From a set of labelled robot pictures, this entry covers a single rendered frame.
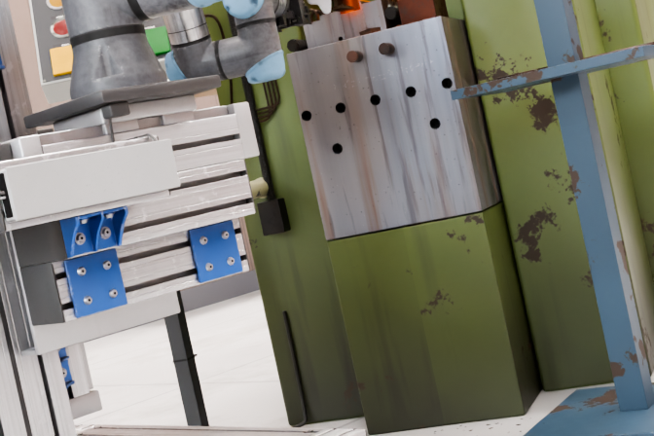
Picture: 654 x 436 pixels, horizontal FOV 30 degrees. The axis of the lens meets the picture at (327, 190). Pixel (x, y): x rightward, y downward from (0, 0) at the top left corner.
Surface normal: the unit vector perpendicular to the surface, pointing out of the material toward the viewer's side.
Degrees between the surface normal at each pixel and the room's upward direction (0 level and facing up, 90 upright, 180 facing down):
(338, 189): 90
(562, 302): 90
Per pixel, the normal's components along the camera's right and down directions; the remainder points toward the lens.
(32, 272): -0.70, 0.17
